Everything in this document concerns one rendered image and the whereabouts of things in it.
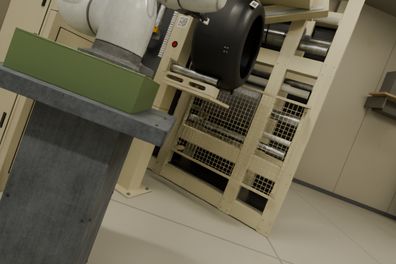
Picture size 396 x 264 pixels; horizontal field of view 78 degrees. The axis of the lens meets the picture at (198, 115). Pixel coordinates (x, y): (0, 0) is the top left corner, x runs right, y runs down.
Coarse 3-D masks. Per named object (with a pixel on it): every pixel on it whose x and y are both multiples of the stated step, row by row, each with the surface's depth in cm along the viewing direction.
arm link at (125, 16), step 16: (96, 0) 76; (112, 0) 73; (128, 0) 72; (144, 0) 74; (96, 16) 75; (112, 16) 72; (128, 16) 72; (144, 16) 75; (96, 32) 79; (112, 32) 72; (128, 32) 73; (144, 32) 76; (128, 48) 74; (144, 48) 80
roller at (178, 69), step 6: (174, 66) 156; (180, 66) 156; (180, 72) 155; (186, 72) 152; (192, 72) 150; (198, 72) 149; (198, 78) 149; (204, 78) 146; (210, 78) 145; (216, 78) 144; (216, 84) 144
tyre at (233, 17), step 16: (240, 0) 136; (256, 0) 142; (208, 16) 136; (224, 16) 133; (240, 16) 131; (256, 16) 140; (208, 32) 135; (224, 32) 132; (240, 32) 131; (256, 32) 175; (192, 48) 145; (208, 48) 137; (240, 48) 135; (256, 48) 173; (192, 64) 155; (208, 64) 142; (224, 64) 137; (240, 64) 184; (224, 80) 146; (240, 80) 156
